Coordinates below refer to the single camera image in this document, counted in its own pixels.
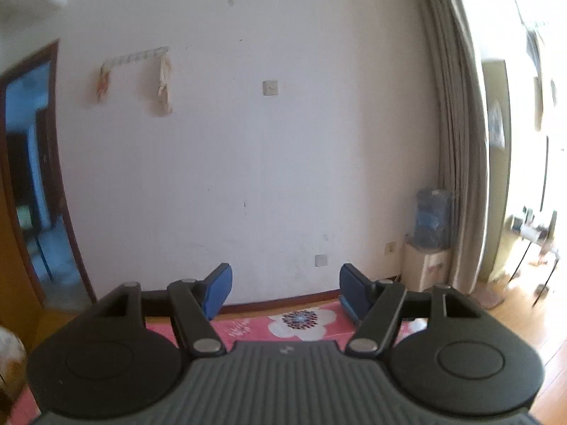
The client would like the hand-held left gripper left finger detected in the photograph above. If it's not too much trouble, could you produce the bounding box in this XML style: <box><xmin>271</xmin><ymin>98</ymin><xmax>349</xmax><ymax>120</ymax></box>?
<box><xmin>95</xmin><ymin>263</ymin><xmax>234</xmax><ymax>357</ymax></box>

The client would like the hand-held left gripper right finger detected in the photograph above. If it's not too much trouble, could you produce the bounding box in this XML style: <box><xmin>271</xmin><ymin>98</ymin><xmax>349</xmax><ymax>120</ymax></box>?
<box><xmin>339</xmin><ymin>263</ymin><xmax>481</xmax><ymax>357</ymax></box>

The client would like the pink floral blanket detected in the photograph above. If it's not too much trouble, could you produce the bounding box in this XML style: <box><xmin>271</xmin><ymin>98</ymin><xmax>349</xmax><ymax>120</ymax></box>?
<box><xmin>9</xmin><ymin>299</ymin><xmax>430</xmax><ymax>425</ymax></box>

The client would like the white water dispenser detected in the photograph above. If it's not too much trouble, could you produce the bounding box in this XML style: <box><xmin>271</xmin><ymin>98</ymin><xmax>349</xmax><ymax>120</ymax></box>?
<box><xmin>402</xmin><ymin>237</ymin><xmax>453</xmax><ymax>293</ymax></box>

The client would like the brown doormat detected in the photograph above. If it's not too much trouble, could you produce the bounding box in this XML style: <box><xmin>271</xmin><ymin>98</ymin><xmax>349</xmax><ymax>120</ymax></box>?
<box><xmin>472</xmin><ymin>285</ymin><xmax>504</xmax><ymax>311</ymax></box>

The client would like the beige curtain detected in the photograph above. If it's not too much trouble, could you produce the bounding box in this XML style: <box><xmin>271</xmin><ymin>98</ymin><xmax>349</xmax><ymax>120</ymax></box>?
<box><xmin>419</xmin><ymin>0</ymin><xmax>490</xmax><ymax>295</ymax></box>

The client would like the folding table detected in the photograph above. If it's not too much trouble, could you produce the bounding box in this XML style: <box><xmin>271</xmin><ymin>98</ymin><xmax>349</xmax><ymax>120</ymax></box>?
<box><xmin>507</xmin><ymin>209</ymin><xmax>562</xmax><ymax>309</ymax></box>

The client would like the wooden door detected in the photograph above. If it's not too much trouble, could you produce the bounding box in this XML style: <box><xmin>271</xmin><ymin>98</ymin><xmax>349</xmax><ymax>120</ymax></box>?
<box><xmin>0</xmin><ymin>155</ymin><xmax>46</xmax><ymax>351</ymax></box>

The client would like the hanging cloth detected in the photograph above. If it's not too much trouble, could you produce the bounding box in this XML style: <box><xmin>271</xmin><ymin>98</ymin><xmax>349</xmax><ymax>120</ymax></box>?
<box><xmin>151</xmin><ymin>55</ymin><xmax>174</xmax><ymax>118</ymax></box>
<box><xmin>96</xmin><ymin>64</ymin><xmax>112</xmax><ymax>105</ymax></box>

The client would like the white fluffy cloth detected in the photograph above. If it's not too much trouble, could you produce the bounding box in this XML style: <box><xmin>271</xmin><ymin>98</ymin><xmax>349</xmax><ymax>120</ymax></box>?
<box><xmin>0</xmin><ymin>325</ymin><xmax>28</xmax><ymax>413</ymax></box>

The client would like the dark door frame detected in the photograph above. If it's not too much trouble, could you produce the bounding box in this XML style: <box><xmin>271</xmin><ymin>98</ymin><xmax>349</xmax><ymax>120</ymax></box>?
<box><xmin>0</xmin><ymin>40</ymin><xmax>97</xmax><ymax>304</ymax></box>

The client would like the white wall poster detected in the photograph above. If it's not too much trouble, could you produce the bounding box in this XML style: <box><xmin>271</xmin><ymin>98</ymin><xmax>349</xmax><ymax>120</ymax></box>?
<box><xmin>487</xmin><ymin>100</ymin><xmax>508</xmax><ymax>149</ymax></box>

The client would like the wall hook rack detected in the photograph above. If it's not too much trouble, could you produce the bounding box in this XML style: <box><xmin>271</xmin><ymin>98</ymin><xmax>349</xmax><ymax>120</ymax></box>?
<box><xmin>101</xmin><ymin>45</ymin><xmax>170</xmax><ymax>70</ymax></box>

